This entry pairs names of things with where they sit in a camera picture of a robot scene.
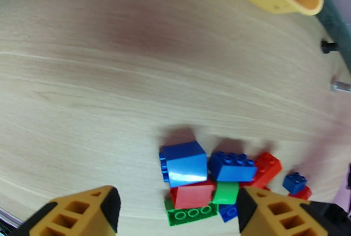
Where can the long blue lego brick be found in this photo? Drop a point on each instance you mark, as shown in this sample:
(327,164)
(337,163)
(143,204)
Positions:
(227,213)

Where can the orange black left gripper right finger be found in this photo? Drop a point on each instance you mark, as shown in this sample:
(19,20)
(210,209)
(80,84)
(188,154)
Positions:
(277,213)

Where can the small blue lego brick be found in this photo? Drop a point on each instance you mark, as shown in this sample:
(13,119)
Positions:
(294,185)

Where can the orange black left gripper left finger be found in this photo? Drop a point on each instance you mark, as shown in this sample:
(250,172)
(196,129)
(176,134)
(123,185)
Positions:
(79,213)

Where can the long green lego brick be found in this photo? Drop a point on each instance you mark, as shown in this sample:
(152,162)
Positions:
(189,215)

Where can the red lego brick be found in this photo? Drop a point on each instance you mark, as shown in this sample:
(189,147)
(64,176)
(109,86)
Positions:
(304,193)
(268,168)
(192,197)

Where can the small green lego brick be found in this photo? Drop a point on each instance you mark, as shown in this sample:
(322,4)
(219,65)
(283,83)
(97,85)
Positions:
(225,192)

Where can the dark compartment organizer box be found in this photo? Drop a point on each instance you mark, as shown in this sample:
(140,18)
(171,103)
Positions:
(338,32)

